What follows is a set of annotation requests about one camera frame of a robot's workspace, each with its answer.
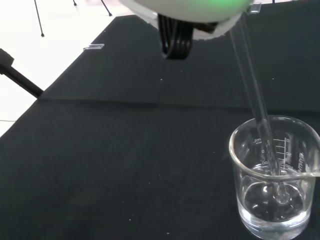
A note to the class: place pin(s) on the clear plastic cloth clip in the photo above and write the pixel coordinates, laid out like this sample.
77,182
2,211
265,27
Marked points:
93,47
255,7

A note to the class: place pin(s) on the thick black stand leg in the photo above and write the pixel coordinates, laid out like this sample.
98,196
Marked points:
22,80

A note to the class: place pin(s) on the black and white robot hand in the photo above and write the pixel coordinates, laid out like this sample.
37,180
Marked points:
190,15

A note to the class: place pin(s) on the thin black tripod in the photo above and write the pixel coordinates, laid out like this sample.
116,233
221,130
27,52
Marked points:
40,22

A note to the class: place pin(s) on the clear glass beaker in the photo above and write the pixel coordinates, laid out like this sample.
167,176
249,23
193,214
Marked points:
272,220

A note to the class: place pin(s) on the black bench cloth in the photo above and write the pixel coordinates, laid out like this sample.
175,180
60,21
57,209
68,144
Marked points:
125,150

